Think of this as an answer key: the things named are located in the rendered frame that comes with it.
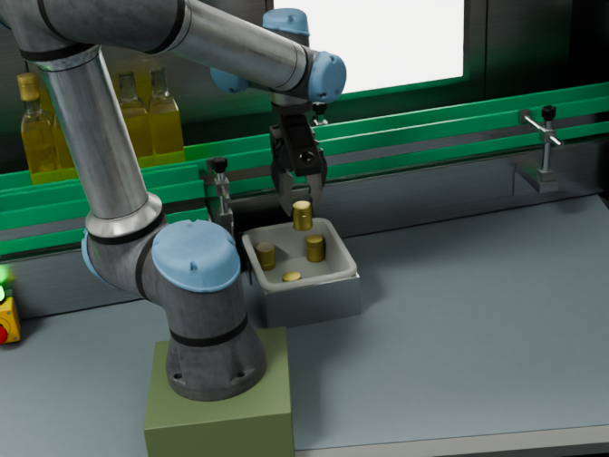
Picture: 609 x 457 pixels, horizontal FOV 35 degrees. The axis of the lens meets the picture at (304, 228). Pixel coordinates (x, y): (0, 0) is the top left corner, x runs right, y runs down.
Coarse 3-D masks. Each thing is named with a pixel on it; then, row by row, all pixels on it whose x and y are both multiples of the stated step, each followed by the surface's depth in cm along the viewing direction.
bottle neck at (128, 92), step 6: (126, 72) 177; (132, 72) 177; (120, 78) 176; (126, 78) 175; (132, 78) 176; (120, 84) 176; (126, 84) 176; (132, 84) 176; (126, 90) 176; (132, 90) 177; (126, 96) 177; (132, 96) 177
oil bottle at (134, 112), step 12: (120, 108) 177; (132, 108) 177; (144, 108) 178; (132, 120) 178; (144, 120) 178; (132, 132) 179; (144, 132) 179; (132, 144) 180; (144, 144) 180; (144, 156) 181
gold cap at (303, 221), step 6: (294, 204) 172; (300, 204) 172; (306, 204) 172; (294, 210) 171; (300, 210) 171; (306, 210) 171; (294, 216) 172; (300, 216) 171; (306, 216) 171; (294, 222) 173; (300, 222) 172; (306, 222) 172; (312, 222) 173; (300, 228) 172; (306, 228) 172
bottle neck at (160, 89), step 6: (150, 72) 176; (156, 72) 176; (162, 72) 176; (150, 78) 177; (156, 78) 176; (162, 78) 177; (156, 84) 177; (162, 84) 177; (156, 90) 178; (162, 90) 178
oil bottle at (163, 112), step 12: (156, 96) 178; (168, 96) 179; (156, 108) 178; (168, 108) 178; (156, 120) 178; (168, 120) 179; (156, 132) 180; (168, 132) 180; (180, 132) 181; (156, 144) 181; (168, 144) 181; (180, 144) 182; (156, 156) 182; (168, 156) 182; (180, 156) 183
